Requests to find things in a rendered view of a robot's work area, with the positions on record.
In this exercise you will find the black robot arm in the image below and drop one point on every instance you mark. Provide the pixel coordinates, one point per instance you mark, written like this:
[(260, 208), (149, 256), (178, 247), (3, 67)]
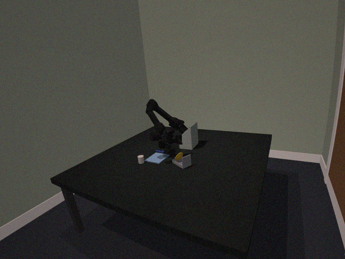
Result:
[(158, 126)]

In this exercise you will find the yellow round plate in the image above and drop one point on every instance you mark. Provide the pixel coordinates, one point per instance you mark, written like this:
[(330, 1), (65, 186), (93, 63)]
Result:
[(179, 156)]

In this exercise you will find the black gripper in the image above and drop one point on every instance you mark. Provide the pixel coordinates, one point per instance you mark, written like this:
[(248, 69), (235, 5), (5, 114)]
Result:
[(166, 143)]

